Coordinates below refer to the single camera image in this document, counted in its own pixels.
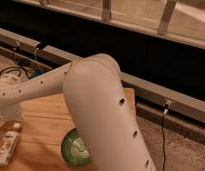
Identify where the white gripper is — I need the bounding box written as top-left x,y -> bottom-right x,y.
0,103 -> 21,122

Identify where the white bottle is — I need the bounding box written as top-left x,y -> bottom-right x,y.
0,123 -> 21,166

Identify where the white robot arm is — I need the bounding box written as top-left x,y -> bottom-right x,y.
0,54 -> 157,171

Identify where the green ceramic bowl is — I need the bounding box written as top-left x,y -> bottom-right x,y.
61,128 -> 92,167

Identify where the blue object on floor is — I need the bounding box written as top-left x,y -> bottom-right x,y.
30,69 -> 44,78

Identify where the black coiled cable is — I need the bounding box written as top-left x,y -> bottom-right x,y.
0,65 -> 30,81

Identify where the black cable at right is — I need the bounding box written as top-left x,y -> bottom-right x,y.
161,99 -> 174,171

